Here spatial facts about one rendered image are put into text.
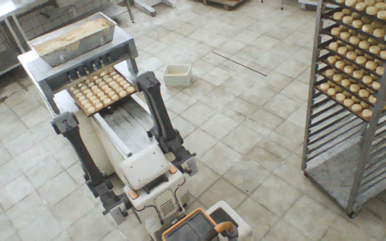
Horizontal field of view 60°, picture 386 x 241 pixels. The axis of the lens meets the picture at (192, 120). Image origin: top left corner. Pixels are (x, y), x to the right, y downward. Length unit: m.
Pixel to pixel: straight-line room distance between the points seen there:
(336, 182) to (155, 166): 1.54
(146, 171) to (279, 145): 1.76
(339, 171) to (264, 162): 0.61
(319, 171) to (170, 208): 1.40
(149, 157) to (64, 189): 1.78
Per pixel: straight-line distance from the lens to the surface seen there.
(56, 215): 3.15
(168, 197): 1.70
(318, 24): 2.00
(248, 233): 1.70
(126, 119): 2.34
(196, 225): 1.62
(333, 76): 2.14
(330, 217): 2.74
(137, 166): 1.60
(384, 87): 1.84
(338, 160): 2.87
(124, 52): 2.65
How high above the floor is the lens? 2.29
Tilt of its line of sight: 42 degrees down
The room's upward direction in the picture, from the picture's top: 12 degrees counter-clockwise
